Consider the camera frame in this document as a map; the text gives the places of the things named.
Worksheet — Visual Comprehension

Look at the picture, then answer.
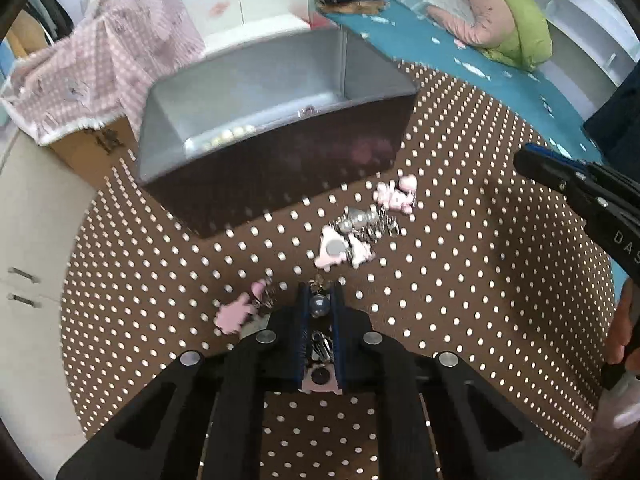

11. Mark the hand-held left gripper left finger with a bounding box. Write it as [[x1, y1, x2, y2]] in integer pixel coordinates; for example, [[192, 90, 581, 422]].
[[55, 282, 311, 480]]

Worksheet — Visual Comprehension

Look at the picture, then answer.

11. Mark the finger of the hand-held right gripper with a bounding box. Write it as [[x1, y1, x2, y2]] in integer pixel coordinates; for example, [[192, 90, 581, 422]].
[[513, 143, 589, 196]]

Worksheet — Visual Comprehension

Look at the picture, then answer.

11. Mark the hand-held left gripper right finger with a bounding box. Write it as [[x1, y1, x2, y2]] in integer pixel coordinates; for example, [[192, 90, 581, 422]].
[[333, 281, 592, 480]]

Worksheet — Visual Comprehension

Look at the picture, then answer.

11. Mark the silver bell keychain pink charm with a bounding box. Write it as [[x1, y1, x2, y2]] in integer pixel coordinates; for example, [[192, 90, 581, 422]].
[[301, 279, 342, 396]]

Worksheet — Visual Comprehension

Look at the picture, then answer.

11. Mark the pink hand-shaped charm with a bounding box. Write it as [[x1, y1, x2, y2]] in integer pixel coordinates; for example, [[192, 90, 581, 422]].
[[214, 280, 275, 336]]

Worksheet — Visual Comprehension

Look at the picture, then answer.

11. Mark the pink bear charm grey disc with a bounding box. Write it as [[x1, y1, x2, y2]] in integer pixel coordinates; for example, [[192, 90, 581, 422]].
[[313, 225, 377, 270]]

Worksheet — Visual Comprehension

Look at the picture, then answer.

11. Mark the silver bell keyring cluster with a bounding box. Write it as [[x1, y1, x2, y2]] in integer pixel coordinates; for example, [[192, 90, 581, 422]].
[[334, 204, 402, 244]]

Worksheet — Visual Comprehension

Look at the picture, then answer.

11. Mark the pink heart charm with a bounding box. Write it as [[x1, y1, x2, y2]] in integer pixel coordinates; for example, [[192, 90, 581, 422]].
[[374, 173, 419, 216]]

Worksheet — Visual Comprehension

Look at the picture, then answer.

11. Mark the dark storage box grey interior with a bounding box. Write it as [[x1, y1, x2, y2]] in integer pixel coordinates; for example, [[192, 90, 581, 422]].
[[136, 27, 422, 240]]

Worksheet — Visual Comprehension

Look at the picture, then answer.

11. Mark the person's right hand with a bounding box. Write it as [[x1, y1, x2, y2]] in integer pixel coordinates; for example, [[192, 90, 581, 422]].
[[604, 280, 640, 367]]

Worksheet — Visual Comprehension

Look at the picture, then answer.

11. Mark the dark hanging garment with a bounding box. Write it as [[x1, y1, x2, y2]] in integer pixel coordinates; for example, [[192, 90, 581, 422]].
[[582, 66, 640, 167]]

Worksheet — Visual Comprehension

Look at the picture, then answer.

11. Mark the brown polka dot tablecloth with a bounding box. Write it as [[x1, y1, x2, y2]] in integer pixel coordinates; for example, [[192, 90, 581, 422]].
[[59, 59, 617, 480]]

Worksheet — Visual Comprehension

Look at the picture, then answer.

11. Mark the green pillow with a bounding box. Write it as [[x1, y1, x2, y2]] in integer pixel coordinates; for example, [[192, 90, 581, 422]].
[[471, 0, 554, 72]]

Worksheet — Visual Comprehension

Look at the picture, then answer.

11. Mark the pink pillow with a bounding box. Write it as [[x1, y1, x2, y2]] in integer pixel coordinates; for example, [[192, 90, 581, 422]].
[[425, 0, 519, 47]]

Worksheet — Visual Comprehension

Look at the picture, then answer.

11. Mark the teal printed bed sheet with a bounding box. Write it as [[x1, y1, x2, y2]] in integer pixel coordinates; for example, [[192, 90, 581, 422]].
[[307, 0, 607, 162]]

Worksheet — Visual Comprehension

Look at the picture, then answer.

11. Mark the white pillow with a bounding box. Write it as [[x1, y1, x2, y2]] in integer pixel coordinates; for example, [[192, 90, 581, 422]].
[[424, 0, 477, 25]]

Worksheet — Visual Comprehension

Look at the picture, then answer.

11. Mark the folded tan cloth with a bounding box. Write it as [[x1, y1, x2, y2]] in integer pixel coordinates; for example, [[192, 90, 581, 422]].
[[319, 0, 392, 16]]

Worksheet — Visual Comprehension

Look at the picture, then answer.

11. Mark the white cabinet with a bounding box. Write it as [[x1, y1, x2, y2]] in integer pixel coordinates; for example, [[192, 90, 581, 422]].
[[0, 130, 103, 443]]

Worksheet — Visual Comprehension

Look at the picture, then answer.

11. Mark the cardboard box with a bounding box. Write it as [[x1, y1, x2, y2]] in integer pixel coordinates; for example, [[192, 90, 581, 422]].
[[46, 114, 142, 177]]

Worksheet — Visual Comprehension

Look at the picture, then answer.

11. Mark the white board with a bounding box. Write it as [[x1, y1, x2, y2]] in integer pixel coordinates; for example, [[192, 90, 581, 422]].
[[204, 12, 314, 57]]

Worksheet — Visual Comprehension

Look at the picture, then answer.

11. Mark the pink checkered cloth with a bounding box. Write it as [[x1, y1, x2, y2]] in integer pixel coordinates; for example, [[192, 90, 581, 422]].
[[0, 0, 207, 147]]

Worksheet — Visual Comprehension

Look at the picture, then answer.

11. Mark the white wall shelf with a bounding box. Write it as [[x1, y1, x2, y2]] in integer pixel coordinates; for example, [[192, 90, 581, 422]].
[[500, 0, 640, 92]]

